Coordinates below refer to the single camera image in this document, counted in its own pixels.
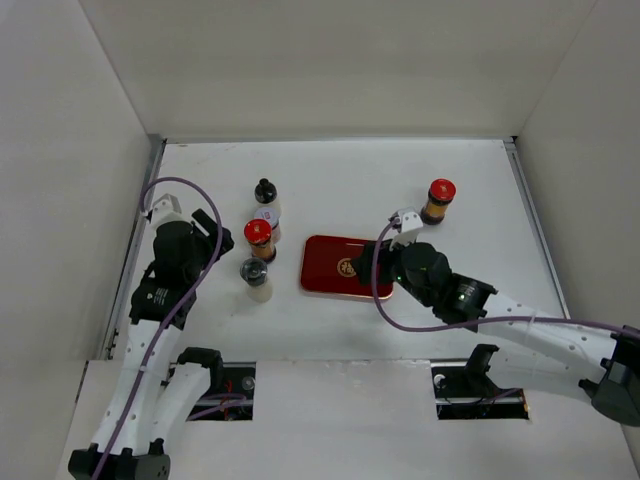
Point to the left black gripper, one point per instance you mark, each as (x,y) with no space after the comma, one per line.
(211,229)

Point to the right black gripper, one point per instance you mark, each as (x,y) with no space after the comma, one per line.
(385,256)

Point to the red lid sauce jar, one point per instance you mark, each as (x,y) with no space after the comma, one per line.
(258,234)
(440,195)

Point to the black cap salt grinder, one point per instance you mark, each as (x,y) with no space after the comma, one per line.
(266,195)

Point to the white lid spice jar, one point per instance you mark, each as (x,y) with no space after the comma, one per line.
(272,217)

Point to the clear lid salt shaker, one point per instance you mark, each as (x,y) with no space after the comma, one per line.
(254,272)

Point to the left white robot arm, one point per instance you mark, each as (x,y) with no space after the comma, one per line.
(157,389)

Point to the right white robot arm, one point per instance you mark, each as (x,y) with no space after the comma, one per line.
(591,362)

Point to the red rectangular tray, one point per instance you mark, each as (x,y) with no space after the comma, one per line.
(326,267)

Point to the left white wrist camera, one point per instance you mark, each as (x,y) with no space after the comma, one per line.
(165,210)

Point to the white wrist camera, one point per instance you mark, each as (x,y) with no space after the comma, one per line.
(165,210)
(407,224)

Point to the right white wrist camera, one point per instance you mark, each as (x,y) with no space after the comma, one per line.
(407,224)

